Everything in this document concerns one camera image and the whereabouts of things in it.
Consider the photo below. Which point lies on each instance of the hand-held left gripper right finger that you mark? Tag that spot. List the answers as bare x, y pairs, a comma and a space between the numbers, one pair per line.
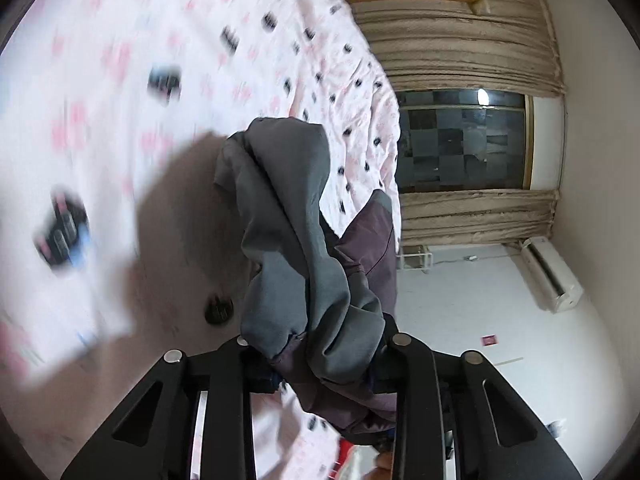
415, 375

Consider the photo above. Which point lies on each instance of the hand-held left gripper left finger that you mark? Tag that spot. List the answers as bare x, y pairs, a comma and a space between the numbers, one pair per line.
235, 375

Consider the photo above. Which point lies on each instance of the purple grey hooded jacket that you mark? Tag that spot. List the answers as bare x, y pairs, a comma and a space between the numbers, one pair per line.
290, 210

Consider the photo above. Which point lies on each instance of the white shelf rack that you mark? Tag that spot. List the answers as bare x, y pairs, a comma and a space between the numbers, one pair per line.
427, 259

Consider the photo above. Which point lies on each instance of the white air conditioner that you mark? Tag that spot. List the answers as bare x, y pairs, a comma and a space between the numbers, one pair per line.
555, 280

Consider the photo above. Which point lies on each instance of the beige curtain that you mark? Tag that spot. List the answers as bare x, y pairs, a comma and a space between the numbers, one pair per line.
475, 215
460, 45

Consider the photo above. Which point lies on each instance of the pink cat print blanket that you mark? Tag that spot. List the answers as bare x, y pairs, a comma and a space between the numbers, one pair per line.
100, 110

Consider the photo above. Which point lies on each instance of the red wall sign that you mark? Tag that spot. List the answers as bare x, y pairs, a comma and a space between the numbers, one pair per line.
489, 340

